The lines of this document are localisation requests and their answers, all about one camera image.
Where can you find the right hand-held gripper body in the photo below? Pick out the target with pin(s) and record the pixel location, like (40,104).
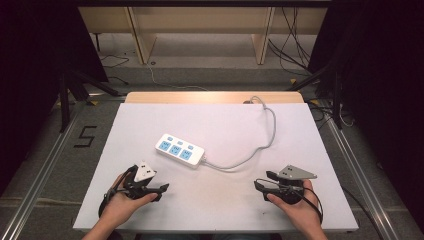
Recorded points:
(295,173)

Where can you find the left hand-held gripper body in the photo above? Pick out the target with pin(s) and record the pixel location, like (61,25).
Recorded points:
(144,173)

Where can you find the white power strip blue sockets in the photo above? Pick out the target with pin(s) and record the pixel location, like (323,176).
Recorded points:
(180,151)

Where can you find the person's left hand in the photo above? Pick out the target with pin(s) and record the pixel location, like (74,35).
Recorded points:
(120,206)

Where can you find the person's right hand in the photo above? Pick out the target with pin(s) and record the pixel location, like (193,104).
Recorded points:
(303,213)

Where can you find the white table board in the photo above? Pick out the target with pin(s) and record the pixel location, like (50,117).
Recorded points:
(220,193)

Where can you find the black metal stand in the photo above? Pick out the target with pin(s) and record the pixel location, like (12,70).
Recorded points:
(337,100)
(65,100)

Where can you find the wooden table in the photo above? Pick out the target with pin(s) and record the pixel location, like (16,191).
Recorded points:
(200,97)

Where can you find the dark curtain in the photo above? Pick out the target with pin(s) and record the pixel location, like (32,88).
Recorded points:
(30,66)
(386,83)

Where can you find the aluminium floor rail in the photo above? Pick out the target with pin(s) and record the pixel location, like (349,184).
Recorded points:
(363,186)
(36,180)

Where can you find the light wooden bench frame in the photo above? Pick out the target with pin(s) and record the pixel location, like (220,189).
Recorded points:
(143,43)

